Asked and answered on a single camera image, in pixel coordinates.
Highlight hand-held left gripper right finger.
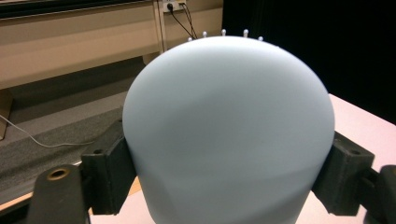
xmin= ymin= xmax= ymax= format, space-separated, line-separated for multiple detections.
xmin=311 ymin=131 xmax=376 ymax=217

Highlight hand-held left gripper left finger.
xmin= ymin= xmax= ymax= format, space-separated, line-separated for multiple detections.
xmin=81 ymin=119 xmax=138 ymax=217

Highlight light blue hairbrush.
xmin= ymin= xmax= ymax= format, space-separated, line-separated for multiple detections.
xmin=121 ymin=28 xmax=336 ymax=224

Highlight white table cover sheet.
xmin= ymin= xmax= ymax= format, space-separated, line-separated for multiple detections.
xmin=90 ymin=92 xmax=396 ymax=224

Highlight beige wooden bench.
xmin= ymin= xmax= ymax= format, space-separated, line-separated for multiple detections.
xmin=0 ymin=0 xmax=224 ymax=141

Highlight black curtain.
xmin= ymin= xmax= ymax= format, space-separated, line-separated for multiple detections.
xmin=222 ymin=0 xmax=396 ymax=125

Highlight white floor cable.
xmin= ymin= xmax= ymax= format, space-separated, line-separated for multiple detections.
xmin=0 ymin=114 xmax=94 ymax=149

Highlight black hanging cables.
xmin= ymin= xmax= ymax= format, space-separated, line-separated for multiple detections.
xmin=167 ymin=3 xmax=199 ymax=41

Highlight white wall power socket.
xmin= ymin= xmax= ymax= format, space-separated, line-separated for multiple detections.
xmin=162 ymin=0 xmax=187 ymax=13

